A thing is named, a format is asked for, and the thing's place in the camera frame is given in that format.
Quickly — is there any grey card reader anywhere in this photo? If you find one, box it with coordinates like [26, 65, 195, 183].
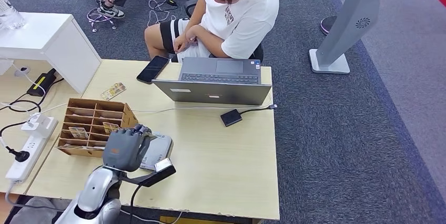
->
[139, 131, 174, 171]

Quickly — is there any black white sneaker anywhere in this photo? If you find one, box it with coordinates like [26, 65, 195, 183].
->
[96, 3, 125, 19]

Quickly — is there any black looped cable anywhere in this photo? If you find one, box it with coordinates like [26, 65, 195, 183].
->
[0, 77, 65, 114]

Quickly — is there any white cable under desk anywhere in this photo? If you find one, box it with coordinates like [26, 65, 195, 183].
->
[120, 208, 184, 224]

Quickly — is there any yellow patterned card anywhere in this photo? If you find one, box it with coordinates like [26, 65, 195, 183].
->
[100, 82, 127, 101]

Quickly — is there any clear plastic water bottle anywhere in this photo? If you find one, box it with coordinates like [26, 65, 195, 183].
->
[0, 0, 26, 31]

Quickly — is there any grey kiosk stand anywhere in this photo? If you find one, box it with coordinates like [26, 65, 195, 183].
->
[308, 0, 384, 75]

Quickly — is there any person's right hand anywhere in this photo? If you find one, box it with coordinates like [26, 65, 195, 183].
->
[173, 32, 190, 54]

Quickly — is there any seated person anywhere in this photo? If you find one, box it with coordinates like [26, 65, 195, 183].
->
[144, 0, 280, 64]

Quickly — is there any black smartphone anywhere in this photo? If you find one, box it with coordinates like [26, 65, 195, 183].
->
[136, 55, 170, 85]

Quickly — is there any black USB hub with cable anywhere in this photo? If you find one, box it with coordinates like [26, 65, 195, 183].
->
[220, 104, 278, 128]

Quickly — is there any chrome stool base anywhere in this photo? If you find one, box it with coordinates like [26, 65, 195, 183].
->
[86, 6, 117, 33]

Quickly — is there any yellow room key card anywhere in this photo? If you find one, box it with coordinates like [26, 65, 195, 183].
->
[102, 122, 121, 135]
[68, 127, 89, 141]

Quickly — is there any grey cloth bundle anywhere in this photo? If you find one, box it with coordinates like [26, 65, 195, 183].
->
[9, 197, 72, 224]

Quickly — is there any grey laptop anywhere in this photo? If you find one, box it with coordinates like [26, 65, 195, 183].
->
[151, 56, 272, 106]

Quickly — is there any thin white cable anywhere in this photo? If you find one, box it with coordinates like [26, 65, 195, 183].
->
[11, 63, 47, 96]

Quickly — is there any white power strip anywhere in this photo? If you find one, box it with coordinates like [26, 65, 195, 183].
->
[4, 116, 59, 195]

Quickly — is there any pale flat card sheet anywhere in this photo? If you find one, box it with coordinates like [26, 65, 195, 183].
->
[57, 145, 105, 152]

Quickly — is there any black power adapter yellow label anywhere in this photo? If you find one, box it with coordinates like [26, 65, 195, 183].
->
[26, 68, 57, 98]

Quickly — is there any black plug with cable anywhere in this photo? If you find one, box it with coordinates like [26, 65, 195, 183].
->
[0, 120, 31, 163]

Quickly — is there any person's left hand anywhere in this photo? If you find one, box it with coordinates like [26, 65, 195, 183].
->
[185, 24, 200, 44]

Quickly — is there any round dark base purple rim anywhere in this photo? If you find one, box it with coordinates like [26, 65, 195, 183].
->
[319, 15, 338, 36]

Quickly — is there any white tangled floor cable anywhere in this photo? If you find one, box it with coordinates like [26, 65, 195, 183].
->
[146, 0, 178, 28]

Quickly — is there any white shelf unit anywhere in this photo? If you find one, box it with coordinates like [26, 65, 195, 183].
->
[0, 12, 102, 95]

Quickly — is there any brown cardboard card organiser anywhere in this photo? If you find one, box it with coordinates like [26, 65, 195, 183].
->
[55, 98, 139, 159]

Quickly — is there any pale wrist camera black mount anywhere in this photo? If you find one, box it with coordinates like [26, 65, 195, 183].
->
[120, 158, 177, 188]

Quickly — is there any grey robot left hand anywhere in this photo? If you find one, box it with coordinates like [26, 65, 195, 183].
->
[102, 124, 154, 174]

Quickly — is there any white plug-in charger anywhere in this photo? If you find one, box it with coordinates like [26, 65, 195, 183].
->
[21, 113, 53, 138]

